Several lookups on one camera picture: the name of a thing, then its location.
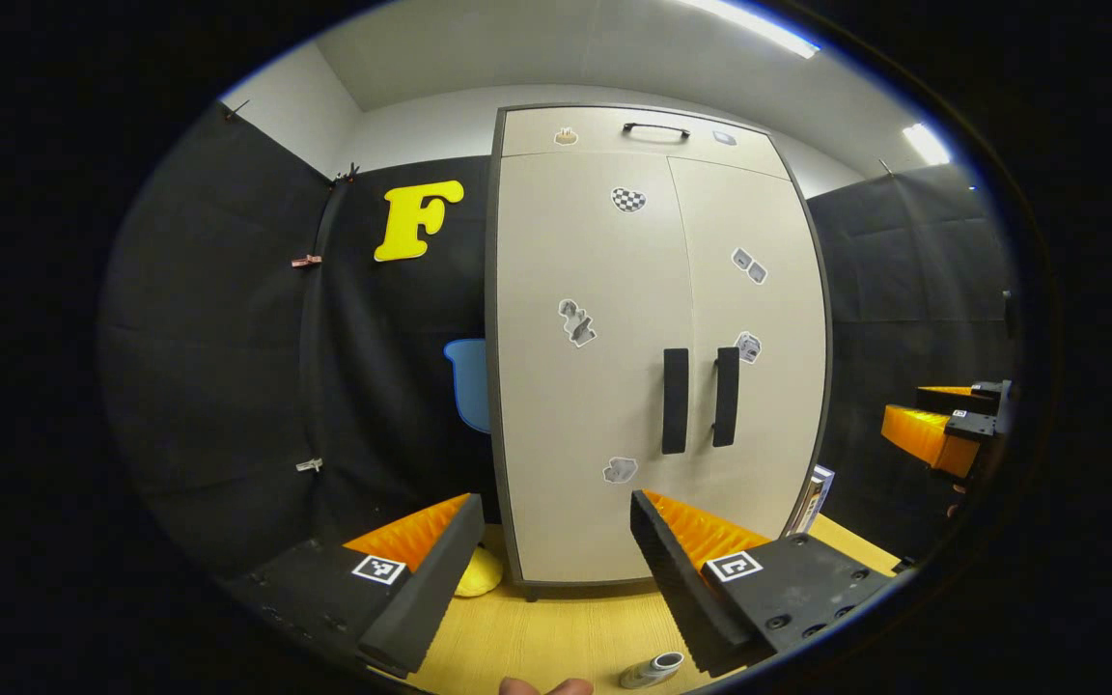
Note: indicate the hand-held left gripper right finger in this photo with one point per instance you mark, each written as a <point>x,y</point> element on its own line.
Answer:
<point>677,589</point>

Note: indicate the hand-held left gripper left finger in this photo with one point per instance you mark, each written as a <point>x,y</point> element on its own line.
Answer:
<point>440,584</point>

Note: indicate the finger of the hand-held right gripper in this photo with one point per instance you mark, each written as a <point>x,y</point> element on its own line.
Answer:
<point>952,394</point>
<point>918,434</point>

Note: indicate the white bottle green label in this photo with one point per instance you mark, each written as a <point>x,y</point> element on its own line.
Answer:
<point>648,671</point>

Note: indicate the white cabinet door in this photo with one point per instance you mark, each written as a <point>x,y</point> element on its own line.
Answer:
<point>778,434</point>
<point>556,415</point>

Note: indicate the white cabinet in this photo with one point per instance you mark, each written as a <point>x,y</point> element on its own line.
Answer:
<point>493,338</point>

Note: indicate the yellow round object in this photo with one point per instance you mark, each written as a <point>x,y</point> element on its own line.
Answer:
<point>481,576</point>

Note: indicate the small printed box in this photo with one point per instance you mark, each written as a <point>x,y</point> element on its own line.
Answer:
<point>815,497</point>

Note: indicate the white clip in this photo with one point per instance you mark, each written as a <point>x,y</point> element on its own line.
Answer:
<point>309,464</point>

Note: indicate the small ceiling light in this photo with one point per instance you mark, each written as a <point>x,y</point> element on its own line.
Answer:
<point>928,145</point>

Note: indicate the black backdrop cloth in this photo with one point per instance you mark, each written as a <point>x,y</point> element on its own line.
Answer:
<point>218,338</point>

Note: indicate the pink clip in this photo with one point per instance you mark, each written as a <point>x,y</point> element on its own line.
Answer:
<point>306,261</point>

